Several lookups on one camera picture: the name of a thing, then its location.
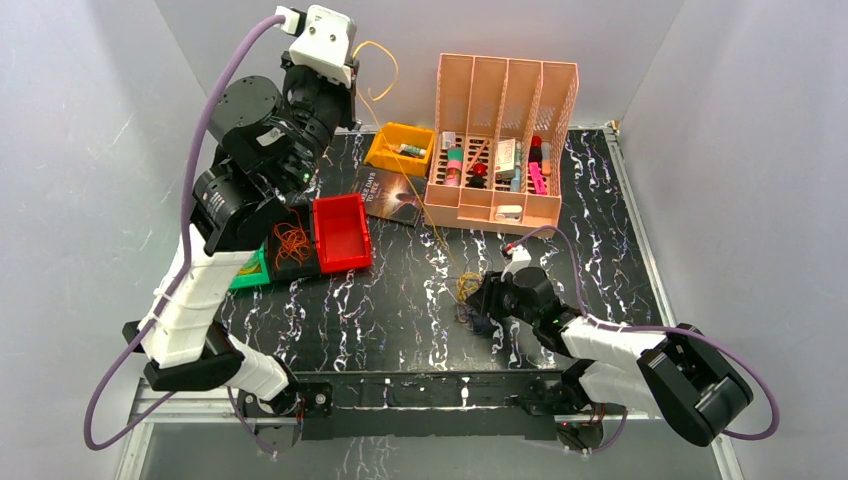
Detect pink pencil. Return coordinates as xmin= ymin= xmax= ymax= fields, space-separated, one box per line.
xmin=469 ymin=138 xmax=489 ymax=167

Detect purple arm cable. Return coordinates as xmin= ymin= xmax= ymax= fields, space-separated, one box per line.
xmin=82 ymin=14 xmax=289 ymax=458
xmin=506 ymin=225 xmax=782 ymax=455

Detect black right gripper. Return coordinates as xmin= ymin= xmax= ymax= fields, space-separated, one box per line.
xmin=466 ymin=270 xmax=539 ymax=327

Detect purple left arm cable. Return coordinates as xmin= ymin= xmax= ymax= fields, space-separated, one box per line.
xmin=82 ymin=14 xmax=289 ymax=458

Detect orange highlighter marker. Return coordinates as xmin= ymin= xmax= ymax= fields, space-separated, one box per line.
xmin=540 ymin=142 xmax=552 ymax=177

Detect light blue marker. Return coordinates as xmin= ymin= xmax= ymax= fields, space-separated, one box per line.
xmin=510 ymin=167 xmax=523 ymax=193

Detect white grey card box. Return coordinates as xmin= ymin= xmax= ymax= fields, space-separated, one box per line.
xmin=494 ymin=138 xmax=517 ymax=180

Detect dark book Three Days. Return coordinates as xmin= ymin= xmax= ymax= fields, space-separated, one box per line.
xmin=352 ymin=165 xmax=427 ymax=226

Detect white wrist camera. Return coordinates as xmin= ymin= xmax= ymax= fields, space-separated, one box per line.
xmin=275 ymin=4 xmax=357 ymax=89
xmin=501 ymin=243 xmax=532 ymax=281

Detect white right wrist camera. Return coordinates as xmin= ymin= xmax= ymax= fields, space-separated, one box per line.
xmin=501 ymin=243 xmax=532 ymax=281

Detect black metal base rail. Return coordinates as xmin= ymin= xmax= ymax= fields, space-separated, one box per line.
xmin=237 ymin=370 xmax=605 ymax=449

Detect red plastic bin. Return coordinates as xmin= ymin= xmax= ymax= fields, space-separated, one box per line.
xmin=312 ymin=193 xmax=373 ymax=274

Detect pink plastic file organizer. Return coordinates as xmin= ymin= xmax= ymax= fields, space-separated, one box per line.
xmin=424 ymin=53 xmax=579 ymax=234

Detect pink glue stick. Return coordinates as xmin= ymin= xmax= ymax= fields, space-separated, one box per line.
xmin=445 ymin=147 xmax=464 ymax=186

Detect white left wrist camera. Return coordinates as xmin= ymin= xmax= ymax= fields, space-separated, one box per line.
xmin=275 ymin=4 xmax=357 ymax=89

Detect black plastic bin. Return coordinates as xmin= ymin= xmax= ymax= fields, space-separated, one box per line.
xmin=265 ymin=203 xmax=321 ymax=282

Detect green white glue stick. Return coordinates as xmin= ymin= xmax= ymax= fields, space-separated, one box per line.
xmin=387 ymin=143 xmax=427 ymax=159

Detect red black stamp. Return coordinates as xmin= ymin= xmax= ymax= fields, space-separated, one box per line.
xmin=467 ymin=162 xmax=488 ymax=189
xmin=528 ymin=136 xmax=544 ymax=163

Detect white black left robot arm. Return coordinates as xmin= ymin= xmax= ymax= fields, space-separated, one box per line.
xmin=133 ymin=59 xmax=357 ymax=416

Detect small white eraser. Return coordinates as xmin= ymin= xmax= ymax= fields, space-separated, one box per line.
xmin=440 ymin=131 xmax=457 ymax=150

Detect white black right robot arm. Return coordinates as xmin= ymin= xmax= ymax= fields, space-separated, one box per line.
xmin=466 ymin=267 xmax=754 ymax=447

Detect orange cable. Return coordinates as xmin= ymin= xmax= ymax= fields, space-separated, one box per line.
xmin=272 ymin=208 xmax=316 ymax=270

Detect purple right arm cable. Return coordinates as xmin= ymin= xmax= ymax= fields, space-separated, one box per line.
xmin=506 ymin=225 xmax=782 ymax=455

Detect green plastic bin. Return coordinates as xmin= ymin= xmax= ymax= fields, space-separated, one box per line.
xmin=230 ymin=246 xmax=271 ymax=290

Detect yellow plastic bin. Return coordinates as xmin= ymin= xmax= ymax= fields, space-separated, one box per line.
xmin=365 ymin=122 xmax=435 ymax=178

